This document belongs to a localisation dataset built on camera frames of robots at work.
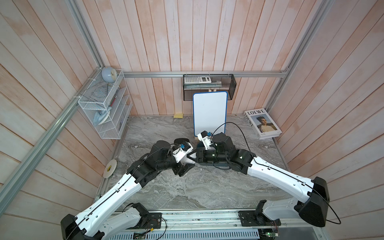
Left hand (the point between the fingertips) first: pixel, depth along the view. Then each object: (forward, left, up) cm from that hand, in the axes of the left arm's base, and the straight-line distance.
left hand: (187, 160), depth 70 cm
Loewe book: (+39, -57, -19) cm, 72 cm away
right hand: (+1, 0, +2) cm, 3 cm away
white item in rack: (+23, +47, +6) cm, 53 cm away
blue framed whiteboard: (+32, -13, +1) cm, 35 cm away
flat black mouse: (+27, +6, -23) cm, 36 cm away
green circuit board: (-28, -41, -22) cm, 54 cm away
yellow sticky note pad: (+51, +8, -22) cm, 56 cm away
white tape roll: (+6, +50, -24) cm, 55 cm away
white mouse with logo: (-2, +1, +3) cm, 3 cm away
